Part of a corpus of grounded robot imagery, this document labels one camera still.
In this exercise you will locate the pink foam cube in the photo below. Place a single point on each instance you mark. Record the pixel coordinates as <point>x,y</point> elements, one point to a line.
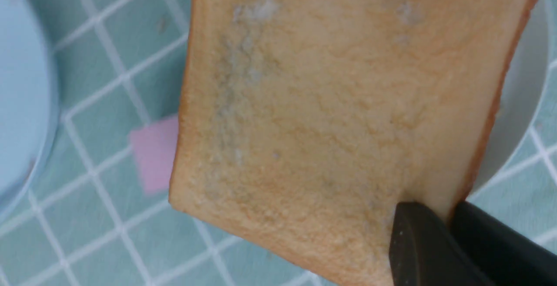
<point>154,148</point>

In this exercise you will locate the green checkered tablecloth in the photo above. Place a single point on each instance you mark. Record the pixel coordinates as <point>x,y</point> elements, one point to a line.
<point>86,220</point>

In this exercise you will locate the light blue plate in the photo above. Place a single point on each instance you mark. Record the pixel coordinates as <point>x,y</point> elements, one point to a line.
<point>29,101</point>

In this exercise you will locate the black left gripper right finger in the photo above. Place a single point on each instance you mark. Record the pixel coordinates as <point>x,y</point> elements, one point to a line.
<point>506,257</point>

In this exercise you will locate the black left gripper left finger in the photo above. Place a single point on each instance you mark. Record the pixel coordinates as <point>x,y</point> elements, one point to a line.
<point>422,252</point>

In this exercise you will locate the toast slice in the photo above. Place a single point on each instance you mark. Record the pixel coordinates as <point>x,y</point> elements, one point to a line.
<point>302,123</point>

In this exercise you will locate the pale green plate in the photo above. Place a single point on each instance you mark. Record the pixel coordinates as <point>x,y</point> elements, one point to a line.
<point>523,88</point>

